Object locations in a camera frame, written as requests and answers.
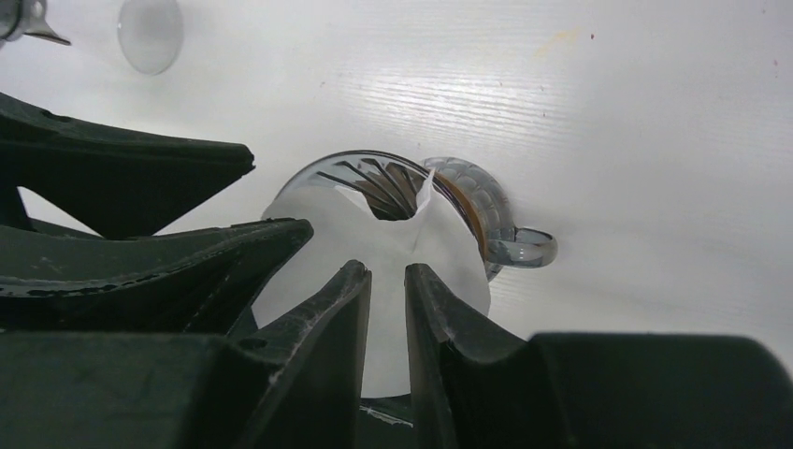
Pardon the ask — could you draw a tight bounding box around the clear plastic coffee dripper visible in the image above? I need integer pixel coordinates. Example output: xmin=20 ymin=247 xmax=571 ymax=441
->
xmin=1 ymin=0 xmax=71 ymax=46

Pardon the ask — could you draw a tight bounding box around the small clear glass cup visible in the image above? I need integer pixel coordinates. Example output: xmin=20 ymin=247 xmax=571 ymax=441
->
xmin=264 ymin=151 xmax=477 ymax=242

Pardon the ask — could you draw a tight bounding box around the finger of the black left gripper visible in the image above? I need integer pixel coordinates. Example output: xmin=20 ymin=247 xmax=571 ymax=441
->
xmin=1 ymin=94 xmax=254 ymax=239
xmin=1 ymin=219 xmax=313 ymax=335

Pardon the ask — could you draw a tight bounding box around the clear glass carafe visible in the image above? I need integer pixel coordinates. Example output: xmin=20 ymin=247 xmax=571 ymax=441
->
xmin=117 ymin=0 xmax=184 ymax=76

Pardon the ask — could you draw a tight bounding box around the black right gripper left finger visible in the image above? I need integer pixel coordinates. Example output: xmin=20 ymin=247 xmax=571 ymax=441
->
xmin=238 ymin=260 xmax=371 ymax=448

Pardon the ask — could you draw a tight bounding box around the clear glass pitcher with handle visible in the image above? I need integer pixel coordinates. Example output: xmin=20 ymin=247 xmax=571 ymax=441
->
xmin=421 ymin=156 xmax=559 ymax=283

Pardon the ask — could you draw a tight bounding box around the white paper coffee filter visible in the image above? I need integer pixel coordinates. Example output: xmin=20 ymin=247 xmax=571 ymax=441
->
xmin=252 ymin=181 xmax=491 ymax=398

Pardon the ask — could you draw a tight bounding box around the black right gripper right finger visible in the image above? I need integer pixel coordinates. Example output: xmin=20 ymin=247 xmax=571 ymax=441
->
xmin=405 ymin=264 xmax=531 ymax=448

